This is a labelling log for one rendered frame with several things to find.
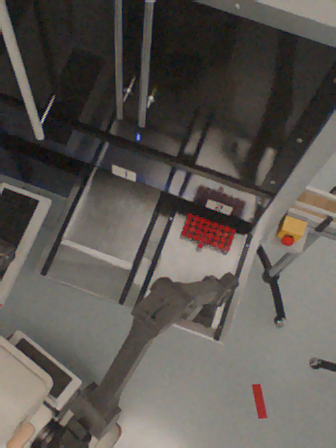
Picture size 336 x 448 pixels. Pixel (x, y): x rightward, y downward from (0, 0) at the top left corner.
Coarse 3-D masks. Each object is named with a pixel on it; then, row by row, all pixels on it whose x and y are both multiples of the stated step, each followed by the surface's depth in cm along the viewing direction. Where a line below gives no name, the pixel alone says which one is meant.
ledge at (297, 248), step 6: (276, 228) 184; (306, 228) 184; (270, 234) 183; (306, 234) 183; (270, 240) 182; (276, 240) 182; (300, 240) 183; (276, 246) 183; (282, 246) 182; (288, 246) 182; (294, 246) 182; (300, 246) 182; (294, 252) 182; (300, 252) 181
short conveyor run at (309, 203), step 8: (304, 192) 183; (312, 192) 179; (320, 192) 179; (328, 192) 184; (296, 200) 182; (304, 200) 182; (312, 200) 182; (320, 200) 182; (328, 200) 182; (296, 208) 181; (304, 208) 179; (312, 208) 177; (320, 208) 181; (328, 208) 181; (312, 216) 180; (320, 216) 180; (328, 216) 174; (312, 224) 182; (320, 224) 178; (328, 224) 176; (312, 232) 187; (320, 232) 183; (328, 232) 183
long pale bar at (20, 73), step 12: (0, 0) 106; (0, 12) 109; (0, 24) 112; (12, 36) 116; (12, 48) 119; (12, 60) 123; (24, 72) 128; (24, 84) 131; (24, 96) 136; (36, 120) 147; (36, 132) 152
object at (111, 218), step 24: (96, 168) 187; (96, 192) 185; (120, 192) 185; (144, 192) 186; (72, 216) 178; (96, 216) 182; (120, 216) 182; (144, 216) 183; (72, 240) 177; (96, 240) 179; (120, 240) 180
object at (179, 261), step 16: (176, 224) 182; (176, 240) 181; (240, 240) 182; (160, 256) 175; (176, 256) 179; (192, 256) 179; (208, 256) 179; (224, 256) 179; (160, 272) 177; (176, 272) 177; (192, 272) 177; (208, 272) 177; (224, 272) 178
